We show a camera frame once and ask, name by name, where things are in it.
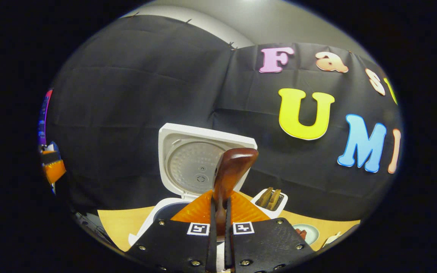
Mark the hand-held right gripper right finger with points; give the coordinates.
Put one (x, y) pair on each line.
(268, 246)

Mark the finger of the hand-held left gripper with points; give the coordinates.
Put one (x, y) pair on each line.
(54, 170)

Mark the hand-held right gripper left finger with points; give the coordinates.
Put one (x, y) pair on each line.
(173, 246)

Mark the white rice cooker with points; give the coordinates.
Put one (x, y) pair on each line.
(188, 167)

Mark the brown wooden spoon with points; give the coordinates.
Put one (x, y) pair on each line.
(233, 167)

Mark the red meat slice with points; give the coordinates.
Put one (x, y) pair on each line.
(301, 233)

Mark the white toaster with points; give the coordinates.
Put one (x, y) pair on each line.
(279, 210)

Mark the pale green plate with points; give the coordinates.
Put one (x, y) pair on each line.
(312, 235)

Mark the brown bread slice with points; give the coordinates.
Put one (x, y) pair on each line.
(265, 197)
(274, 200)

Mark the colourful panel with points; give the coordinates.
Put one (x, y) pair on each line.
(44, 117)

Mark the black backdrop cloth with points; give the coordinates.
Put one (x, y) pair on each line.
(127, 94)

